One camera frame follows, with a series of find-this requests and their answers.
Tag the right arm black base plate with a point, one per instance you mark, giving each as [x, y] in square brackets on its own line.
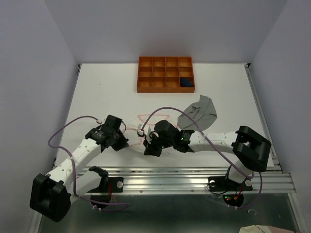
[222, 184]

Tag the aluminium rail frame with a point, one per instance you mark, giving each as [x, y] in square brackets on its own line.
[168, 194]

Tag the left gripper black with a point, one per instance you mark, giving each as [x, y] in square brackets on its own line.
[122, 143]

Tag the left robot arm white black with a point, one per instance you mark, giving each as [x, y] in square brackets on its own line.
[53, 193]

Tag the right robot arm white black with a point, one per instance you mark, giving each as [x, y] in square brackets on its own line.
[251, 149]

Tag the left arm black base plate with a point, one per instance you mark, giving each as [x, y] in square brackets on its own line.
[109, 185]

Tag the white pink bag corner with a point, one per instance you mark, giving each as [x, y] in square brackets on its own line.
[262, 229]

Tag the white pink grey underwear pile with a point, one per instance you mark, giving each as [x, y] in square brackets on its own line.
[135, 142]

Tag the navy blue underwear white trim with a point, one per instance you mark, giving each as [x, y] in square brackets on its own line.
[185, 83]

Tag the orange compartment tray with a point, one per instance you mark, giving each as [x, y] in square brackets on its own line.
[162, 74]

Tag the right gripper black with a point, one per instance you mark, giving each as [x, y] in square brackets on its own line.
[150, 149]

